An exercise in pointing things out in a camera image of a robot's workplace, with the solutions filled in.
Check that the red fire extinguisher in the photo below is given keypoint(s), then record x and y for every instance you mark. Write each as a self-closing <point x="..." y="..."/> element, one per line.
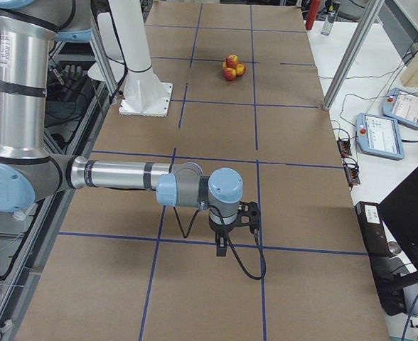
<point x="312" y="14"/>

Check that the blue teach pendant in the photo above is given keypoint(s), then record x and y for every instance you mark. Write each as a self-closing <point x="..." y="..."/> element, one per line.
<point x="401" y="105"/>
<point x="379" y="136"/>

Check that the black computer monitor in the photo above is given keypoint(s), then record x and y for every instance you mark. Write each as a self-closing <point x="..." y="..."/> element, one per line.
<point x="399" y="211"/>

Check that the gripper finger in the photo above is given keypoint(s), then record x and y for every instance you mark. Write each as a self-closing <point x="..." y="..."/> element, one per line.
<point x="221" y="245"/>

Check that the near orange black connector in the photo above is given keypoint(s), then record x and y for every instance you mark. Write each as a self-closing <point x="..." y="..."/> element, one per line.
<point x="351" y="168"/>

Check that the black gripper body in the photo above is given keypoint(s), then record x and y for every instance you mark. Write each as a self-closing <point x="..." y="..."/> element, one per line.
<point x="220" y="229"/>

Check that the far blue teach pendant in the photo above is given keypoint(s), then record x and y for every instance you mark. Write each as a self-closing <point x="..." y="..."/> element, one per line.
<point x="401" y="105"/>

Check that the red yellow apple front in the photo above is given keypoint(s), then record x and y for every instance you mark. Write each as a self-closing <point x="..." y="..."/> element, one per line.
<point x="229" y="74"/>

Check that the near blue teach pendant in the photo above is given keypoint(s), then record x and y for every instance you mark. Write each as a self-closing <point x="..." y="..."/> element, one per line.
<point x="379" y="136"/>

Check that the far orange black connector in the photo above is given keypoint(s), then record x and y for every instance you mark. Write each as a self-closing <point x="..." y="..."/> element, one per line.
<point x="344" y="147"/>

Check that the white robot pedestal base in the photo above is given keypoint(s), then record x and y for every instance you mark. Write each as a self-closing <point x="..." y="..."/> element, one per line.
<point x="144" y="93"/>

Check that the black desktop computer box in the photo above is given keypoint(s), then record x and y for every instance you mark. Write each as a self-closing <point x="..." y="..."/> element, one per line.
<point x="396" y="292"/>

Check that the orange black connector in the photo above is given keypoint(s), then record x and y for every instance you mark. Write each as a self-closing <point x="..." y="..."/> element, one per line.
<point x="344" y="147"/>
<point x="351" y="168"/>

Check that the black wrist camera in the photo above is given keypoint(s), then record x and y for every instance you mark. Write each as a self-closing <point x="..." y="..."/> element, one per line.
<point x="249" y="215"/>

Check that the red yellow apple rear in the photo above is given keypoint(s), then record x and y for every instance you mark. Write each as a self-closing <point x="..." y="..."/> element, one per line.
<point x="240" y="70"/>

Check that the lone red yellow apple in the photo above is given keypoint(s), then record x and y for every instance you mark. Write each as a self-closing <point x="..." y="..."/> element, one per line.
<point x="231" y="60"/>

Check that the aluminium frame post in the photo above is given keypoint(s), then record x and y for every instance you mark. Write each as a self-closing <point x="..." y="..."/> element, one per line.
<point x="360" y="34"/>

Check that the clear plastic bottle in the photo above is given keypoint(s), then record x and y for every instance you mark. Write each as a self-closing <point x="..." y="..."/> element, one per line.
<point x="332" y="9"/>

